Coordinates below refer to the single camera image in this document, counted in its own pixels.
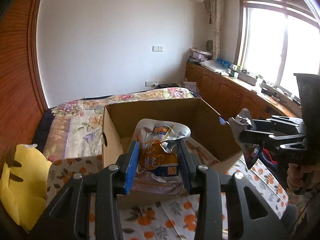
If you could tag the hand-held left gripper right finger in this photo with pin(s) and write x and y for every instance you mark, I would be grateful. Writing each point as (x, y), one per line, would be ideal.
(182, 155)

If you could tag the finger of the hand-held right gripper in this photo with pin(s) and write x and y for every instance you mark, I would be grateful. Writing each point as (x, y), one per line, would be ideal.
(280, 122)
(260, 136)

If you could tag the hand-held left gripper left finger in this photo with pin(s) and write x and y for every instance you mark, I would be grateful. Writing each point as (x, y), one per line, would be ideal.
(132, 160)

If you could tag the silver and orange snack bag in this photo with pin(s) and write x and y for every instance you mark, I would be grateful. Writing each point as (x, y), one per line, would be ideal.
(155, 155)

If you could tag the brown cardboard box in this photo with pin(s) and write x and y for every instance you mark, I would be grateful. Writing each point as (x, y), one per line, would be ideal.
(212, 135)

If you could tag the person's right hand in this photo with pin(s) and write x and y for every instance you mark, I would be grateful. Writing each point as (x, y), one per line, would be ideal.
(293, 177)

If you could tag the wooden cabinet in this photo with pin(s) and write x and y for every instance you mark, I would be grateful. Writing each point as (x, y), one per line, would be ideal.
(225, 90)

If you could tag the floral bedspread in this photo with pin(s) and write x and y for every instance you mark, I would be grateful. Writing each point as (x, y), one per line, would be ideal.
(82, 125)

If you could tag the orange fruit print cloth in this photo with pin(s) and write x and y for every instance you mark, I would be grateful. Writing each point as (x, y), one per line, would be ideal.
(160, 217)

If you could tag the white paper bag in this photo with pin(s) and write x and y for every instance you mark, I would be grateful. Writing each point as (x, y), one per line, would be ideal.
(190, 86)

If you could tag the black flat box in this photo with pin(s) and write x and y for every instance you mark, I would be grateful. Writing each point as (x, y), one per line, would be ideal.
(169, 85)

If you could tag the wooden framed window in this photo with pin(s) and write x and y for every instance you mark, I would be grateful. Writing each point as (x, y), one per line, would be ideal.
(270, 42)

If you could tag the blue packets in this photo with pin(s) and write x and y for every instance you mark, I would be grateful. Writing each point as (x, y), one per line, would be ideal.
(223, 62)

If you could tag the clear plastic bag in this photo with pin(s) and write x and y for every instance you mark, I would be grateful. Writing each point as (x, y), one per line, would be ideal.
(215, 66)

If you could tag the black chair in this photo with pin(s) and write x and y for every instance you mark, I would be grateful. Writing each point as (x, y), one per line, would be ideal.
(289, 217)

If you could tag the person's patterned clothing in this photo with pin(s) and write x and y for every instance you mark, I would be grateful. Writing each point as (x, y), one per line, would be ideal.
(308, 217)

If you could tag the small dark desk fan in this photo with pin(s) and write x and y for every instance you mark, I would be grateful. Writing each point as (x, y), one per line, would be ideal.
(209, 46)

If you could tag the yellow plush toy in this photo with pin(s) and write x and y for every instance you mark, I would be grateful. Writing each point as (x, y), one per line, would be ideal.
(22, 180)

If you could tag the beige patterned curtain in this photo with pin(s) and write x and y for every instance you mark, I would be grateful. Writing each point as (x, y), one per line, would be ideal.
(216, 25)

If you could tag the wooden wardrobe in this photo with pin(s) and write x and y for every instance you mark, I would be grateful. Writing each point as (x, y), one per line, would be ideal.
(17, 67)

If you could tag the white wall socket strip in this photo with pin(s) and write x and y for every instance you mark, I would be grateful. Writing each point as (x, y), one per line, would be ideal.
(152, 83)

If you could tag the white wall switch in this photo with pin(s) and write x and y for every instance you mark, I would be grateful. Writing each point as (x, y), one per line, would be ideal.
(158, 48)

